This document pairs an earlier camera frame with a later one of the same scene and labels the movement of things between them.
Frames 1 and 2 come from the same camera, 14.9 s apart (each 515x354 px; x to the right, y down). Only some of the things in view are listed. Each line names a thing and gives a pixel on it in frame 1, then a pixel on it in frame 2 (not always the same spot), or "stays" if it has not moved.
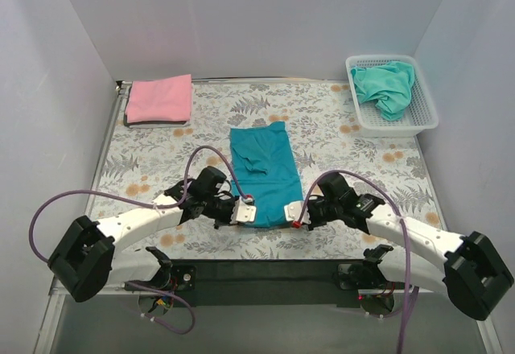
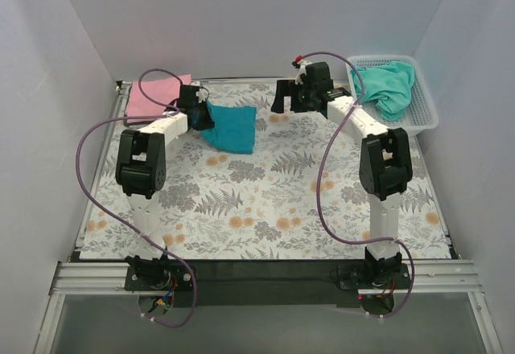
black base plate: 273,283 stays
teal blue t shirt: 266,167 to 234,129
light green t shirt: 389,84 stays
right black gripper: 312,211 to 290,96
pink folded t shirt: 166,100 stays
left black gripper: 227,213 to 201,117
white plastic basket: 371,123 stays
